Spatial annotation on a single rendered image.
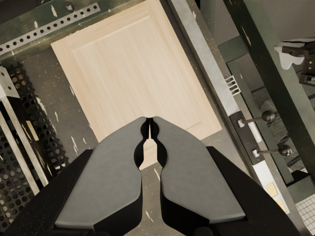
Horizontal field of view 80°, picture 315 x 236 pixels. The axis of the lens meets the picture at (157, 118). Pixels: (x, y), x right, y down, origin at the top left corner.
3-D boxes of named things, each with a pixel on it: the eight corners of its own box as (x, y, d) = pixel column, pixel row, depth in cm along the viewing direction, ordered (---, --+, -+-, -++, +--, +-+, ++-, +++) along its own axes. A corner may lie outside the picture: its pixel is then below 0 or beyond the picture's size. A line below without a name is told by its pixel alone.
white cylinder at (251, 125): (258, 139, 74) (250, 121, 74) (263, 140, 71) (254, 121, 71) (252, 143, 74) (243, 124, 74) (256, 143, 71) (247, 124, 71)
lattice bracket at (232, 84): (229, 77, 74) (233, 75, 71) (237, 92, 74) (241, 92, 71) (220, 81, 74) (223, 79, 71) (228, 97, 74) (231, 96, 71)
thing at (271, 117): (238, 117, 71) (273, 107, 60) (242, 126, 71) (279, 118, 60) (232, 121, 69) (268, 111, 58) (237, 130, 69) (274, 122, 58)
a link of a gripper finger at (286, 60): (265, 68, 50) (297, 74, 42) (265, 45, 47) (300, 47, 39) (274, 64, 50) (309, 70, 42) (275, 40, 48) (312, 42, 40)
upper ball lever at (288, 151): (252, 146, 71) (290, 141, 60) (256, 155, 71) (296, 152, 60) (247, 151, 69) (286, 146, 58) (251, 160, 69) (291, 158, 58)
